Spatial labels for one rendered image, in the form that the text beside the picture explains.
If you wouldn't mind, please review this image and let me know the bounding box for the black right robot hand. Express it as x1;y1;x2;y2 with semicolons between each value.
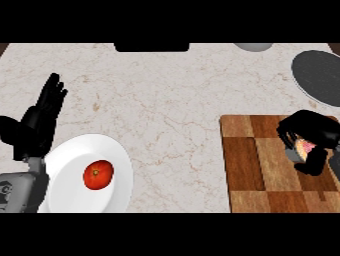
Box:
277;109;340;177

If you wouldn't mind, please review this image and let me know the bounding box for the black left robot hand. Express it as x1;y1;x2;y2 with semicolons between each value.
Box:
0;72;70;162

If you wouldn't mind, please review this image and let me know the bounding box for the pink frosted cupcake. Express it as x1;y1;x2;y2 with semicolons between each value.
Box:
284;138;318;164

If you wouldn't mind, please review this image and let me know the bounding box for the dark grey pan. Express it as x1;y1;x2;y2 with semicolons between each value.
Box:
290;49;340;109

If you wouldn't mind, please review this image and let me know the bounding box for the wooden checkered cutting board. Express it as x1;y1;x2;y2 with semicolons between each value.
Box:
219;114;340;214

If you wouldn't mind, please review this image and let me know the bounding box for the white plate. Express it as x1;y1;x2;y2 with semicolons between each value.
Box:
36;133;135;214

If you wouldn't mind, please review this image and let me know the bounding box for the red tomato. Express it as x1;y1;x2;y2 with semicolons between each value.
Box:
82;159;116;191

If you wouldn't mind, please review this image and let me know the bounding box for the grey round object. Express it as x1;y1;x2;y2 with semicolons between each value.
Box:
234;42;275;53

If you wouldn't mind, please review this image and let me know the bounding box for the black appliance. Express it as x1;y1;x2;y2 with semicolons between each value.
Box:
113;42;191;53

